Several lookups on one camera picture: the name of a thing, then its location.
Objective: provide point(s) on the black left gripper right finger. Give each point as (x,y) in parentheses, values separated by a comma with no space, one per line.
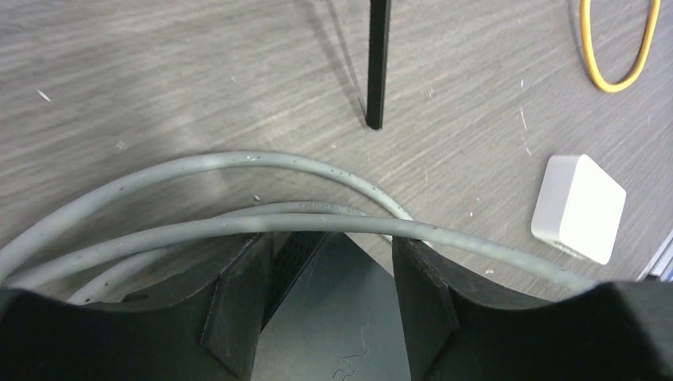
(459,325)

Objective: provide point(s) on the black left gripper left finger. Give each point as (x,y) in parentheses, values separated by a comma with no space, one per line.
(201,324)

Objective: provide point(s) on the black network switch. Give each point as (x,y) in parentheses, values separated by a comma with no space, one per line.
(334,315)

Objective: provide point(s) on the black microphone tripod stand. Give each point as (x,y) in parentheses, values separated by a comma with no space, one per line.
(379,26)

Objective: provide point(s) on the white network switch box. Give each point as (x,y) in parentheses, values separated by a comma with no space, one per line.
(579,208)

